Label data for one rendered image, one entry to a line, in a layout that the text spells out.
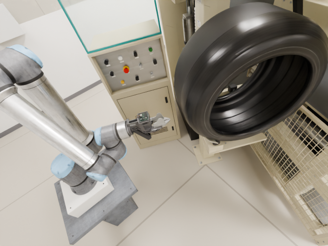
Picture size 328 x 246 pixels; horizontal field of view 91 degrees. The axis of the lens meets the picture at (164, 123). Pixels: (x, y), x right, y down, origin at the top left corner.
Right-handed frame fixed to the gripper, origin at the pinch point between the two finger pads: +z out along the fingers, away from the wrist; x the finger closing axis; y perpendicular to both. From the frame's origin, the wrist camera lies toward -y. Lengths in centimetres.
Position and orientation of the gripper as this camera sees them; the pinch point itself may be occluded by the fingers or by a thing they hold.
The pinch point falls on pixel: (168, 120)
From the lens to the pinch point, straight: 82.0
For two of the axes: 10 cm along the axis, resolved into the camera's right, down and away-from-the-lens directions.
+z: 9.7, -2.6, -0.1
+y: -1.8, -6.4, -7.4
